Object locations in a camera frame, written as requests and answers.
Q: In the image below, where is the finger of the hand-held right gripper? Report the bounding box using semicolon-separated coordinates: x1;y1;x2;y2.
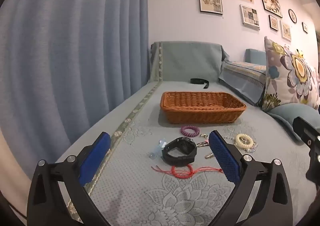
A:
292;116;320;181

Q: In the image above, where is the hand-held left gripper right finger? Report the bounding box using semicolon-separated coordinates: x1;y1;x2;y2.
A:
209;130;293;226

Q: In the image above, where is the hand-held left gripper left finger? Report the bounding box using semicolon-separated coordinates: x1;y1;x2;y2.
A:
27;131;111;226

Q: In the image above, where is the cream coil hair tie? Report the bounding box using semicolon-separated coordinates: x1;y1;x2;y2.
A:
234;133;253;148

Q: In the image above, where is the clear bead bracelet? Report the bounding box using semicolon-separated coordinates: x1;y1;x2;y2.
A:
224;133;258;153

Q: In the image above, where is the purple coil hair tie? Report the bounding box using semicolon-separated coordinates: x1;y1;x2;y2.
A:
181;125;198;137

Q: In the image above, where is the red string bracelet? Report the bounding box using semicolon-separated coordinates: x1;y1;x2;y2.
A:
151;165;224;179

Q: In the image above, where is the black wrist watch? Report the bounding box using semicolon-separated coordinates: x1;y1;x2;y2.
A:
162;137;198;166

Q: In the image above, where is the brown wicker basket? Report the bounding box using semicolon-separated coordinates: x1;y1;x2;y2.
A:
160;91;247;125

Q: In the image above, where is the clear plastic hair clip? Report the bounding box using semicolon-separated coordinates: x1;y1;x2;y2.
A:
149;138;167;160

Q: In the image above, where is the teal seat cushion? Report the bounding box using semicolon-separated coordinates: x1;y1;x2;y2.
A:
268;103;320;143

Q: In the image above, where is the floral pillow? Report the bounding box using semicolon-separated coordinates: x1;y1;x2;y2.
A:
261;36;320;113

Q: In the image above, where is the striped blue pillow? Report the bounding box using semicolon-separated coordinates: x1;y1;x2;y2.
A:
219;61;267;107

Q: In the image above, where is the teal back cushion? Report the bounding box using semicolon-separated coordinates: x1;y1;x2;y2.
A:
244;49;267;65

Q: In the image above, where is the blue curtain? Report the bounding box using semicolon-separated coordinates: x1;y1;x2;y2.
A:
0;0;151;191

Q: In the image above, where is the black strap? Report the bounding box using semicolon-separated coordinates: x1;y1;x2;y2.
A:
190;78;209;90

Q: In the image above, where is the light wooden picture frame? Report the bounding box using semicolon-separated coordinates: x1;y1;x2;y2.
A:
280;20;293;42

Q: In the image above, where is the narrow dark picture frame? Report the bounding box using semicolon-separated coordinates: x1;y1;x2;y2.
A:
268;14;279;32

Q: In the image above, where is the white picture frame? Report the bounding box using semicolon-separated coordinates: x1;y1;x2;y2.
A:
239;4;261;31

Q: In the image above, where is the large floral picture frame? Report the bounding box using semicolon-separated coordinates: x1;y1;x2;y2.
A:
258;0;283;19

